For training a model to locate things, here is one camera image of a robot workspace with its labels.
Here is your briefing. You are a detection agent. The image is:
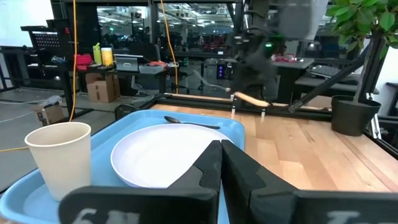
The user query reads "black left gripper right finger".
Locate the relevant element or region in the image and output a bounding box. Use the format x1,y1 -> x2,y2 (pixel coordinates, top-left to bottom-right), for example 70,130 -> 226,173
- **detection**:
221,139 -> 398,224

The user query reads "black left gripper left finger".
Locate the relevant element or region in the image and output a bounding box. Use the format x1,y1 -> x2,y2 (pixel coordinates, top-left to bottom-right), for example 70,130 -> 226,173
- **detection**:
58,139 -> 223,224

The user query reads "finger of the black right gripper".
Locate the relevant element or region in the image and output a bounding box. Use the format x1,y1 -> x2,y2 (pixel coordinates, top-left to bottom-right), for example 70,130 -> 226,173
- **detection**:
254,77 -> 277,101
233,79 -> 255,94

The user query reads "fork with orange handle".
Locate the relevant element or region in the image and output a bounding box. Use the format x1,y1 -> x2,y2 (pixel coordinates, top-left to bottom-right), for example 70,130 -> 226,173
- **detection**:
192,70 -> 271,108

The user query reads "pale lavender round plate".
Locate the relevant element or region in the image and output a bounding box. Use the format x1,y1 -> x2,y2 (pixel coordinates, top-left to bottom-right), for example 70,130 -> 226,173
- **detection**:
110,123 -> 233,189

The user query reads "dark metal spoon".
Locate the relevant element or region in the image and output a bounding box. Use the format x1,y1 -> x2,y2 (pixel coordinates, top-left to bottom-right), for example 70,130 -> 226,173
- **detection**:
164,115 -> 221,130

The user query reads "beige paper cup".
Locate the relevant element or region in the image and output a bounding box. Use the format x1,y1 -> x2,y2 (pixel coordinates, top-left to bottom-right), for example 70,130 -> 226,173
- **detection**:
24,121 -> 93,202

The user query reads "blue plastic tray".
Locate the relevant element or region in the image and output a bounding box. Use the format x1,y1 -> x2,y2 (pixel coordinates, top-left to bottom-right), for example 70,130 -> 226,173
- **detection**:
0,109 -> 246,224

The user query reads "computer with purple lights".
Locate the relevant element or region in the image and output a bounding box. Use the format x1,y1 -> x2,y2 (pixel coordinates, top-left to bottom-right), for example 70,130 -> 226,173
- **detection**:
216,63 -> 233,80

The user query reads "grey desk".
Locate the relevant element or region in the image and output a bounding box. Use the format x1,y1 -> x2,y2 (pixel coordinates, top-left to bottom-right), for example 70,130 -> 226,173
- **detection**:
273,57 -> 315,103

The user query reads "black keyboard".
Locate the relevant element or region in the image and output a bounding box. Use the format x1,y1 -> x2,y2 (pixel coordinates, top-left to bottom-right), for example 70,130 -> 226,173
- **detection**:
310,64 -> 342,79

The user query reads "black plant pot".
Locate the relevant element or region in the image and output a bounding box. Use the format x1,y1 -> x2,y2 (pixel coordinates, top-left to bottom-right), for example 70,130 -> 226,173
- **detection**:
330,95 -> 382,137

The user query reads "grey plastic bin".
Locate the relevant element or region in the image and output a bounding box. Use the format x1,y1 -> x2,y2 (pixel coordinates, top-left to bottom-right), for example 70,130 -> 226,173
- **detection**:
139,63 -> 165,75

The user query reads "green leafy plant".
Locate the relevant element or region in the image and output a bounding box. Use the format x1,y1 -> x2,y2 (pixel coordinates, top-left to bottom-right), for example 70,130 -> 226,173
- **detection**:
326,0 -> 398,103

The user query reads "grey laptop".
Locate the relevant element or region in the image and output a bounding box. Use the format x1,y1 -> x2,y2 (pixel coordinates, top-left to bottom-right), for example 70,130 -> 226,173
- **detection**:
113,54 -> 144,73

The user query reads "large cardboard box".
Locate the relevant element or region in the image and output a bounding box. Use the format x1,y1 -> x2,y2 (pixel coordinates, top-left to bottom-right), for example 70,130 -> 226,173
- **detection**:
85,73 -> 121,104

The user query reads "small cardboard box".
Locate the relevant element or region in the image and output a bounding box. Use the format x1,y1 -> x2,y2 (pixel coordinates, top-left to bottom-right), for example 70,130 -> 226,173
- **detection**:
32,101 -> 66,126

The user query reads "yellow container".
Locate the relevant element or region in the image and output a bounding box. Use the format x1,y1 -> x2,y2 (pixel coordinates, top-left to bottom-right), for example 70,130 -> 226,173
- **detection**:
101,47 -> 114,67

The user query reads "green bottle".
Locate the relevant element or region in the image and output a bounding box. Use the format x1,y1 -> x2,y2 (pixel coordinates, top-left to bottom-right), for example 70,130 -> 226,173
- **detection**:
92,42 -> 103,65

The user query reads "red box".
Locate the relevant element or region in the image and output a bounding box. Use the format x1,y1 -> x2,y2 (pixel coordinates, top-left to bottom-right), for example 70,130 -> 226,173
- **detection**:
75,53 -> 93,67

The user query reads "black pegboard rack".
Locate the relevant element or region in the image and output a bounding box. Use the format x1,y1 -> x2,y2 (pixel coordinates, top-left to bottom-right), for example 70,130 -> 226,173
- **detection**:
21,25 -> 63,57

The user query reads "white board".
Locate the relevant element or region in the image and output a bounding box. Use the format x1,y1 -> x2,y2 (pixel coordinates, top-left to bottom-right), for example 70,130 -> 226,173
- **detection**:
0,0 -> 55,48

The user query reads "yellow cable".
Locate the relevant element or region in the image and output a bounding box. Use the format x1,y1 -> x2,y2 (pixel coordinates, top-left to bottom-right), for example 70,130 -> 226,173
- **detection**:
0,0 -> 79,153
159,0 -> 180,95

